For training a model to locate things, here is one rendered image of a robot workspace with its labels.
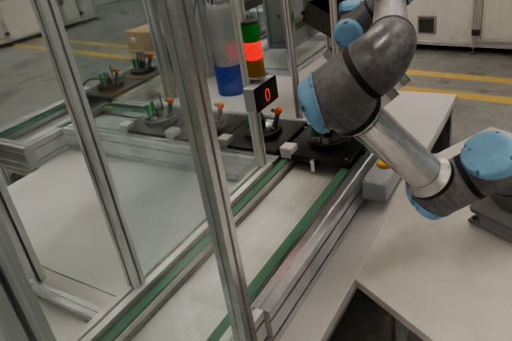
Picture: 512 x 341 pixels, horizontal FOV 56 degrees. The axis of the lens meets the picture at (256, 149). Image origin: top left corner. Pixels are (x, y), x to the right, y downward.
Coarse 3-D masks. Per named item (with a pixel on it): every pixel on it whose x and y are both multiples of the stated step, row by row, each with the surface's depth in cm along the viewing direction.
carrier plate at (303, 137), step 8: (304, 136) 164; (304, 144) 159; (352, 144) 154; (360, 144) 153; (296, 152) 154; (304, 152) 153; (312, 152) 153; (320, 152) 152; (328, 152) 151; (336, 152) 150; (344, 152) 150; (352, 152) 149; (360, 152) 150; (296, 160) 153; (304, 160) 152; (320, 160) 148; (328, 160) 147; (336, 160) 146; (344, 160) 145; (352, 160) 145
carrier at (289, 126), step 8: (264, 120) 169; (272, 120) 175; (280, 120) 178; (288, 120) 178; (264, 128) 169; (272, 128) 167; (280, 128) 168; (288, 128) 172; (296, 128) 171; (264, 136) 164; (272, 136) 165; (280, 136) 166; (288, 136) 165; (296, 136) 168; (272, 144) 162; (280, 144) 161; (272, 152) 157
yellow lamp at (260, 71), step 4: (256, 60) 133; (260, 60) 133; (248, 64) 134; (252, 64) 133; (256, 64) 133; (260, 64) 134; (248, 68) 135; (252, 68) 134; (256, 68) 134; (260, 68) 134; (248, 72) 136; (252, 72) 135; (256, 72) 134; (260, 72) 135; (264, 72) 136; (248, 76) 137; (252, 76) 135; (256, 76) 135; (260, 76) 135
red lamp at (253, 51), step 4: (260, 40) 132; (244, 44) 132; (248, 44) 131; (252, 44) 131; (256, 44) 131; (260, 44) 132; (244, 48) 133; (248, 48) 132; (252, 48) 131; (256, 48) 132; (260, 48) 132; (248, 52) 132; (252, 52) 132; (256, 52) 132; (260, 52) 133; (248, 56) 133; (252, 56) 132; (256, 56) 132; (260, 56) 133; (248, 60) 133; (252, 60) 133
